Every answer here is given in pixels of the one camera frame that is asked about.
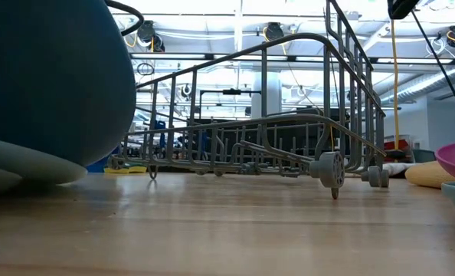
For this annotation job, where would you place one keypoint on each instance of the large dark blue plate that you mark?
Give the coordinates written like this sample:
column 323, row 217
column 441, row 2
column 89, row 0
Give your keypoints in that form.
column 40, row 76

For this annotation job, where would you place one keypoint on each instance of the green and yellow sponge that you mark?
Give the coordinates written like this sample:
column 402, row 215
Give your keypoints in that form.
column 135, row 169

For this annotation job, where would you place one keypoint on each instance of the blue dish soap bottle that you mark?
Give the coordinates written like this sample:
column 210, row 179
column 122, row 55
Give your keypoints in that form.
column 97, row 167

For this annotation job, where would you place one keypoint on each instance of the white striped rolled towel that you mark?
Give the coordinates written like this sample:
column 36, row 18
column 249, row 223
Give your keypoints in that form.
column 398, row 168

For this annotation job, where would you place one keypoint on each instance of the red stacked bins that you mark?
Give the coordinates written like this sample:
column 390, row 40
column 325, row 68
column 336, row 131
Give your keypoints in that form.
column 401, row 145

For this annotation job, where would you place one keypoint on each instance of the large pale green plate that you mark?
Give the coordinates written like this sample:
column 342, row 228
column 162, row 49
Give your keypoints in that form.
column 28, row 163

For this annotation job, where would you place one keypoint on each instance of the black background gantry frame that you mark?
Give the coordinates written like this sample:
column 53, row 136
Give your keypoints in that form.
column 231, row 91

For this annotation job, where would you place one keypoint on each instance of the grey bin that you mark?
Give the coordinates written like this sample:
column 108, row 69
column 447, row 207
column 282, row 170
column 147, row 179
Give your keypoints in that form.
column 423, row 155

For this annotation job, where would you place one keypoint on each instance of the black slanted pole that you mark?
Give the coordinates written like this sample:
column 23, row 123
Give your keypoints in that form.
column 442, row 73

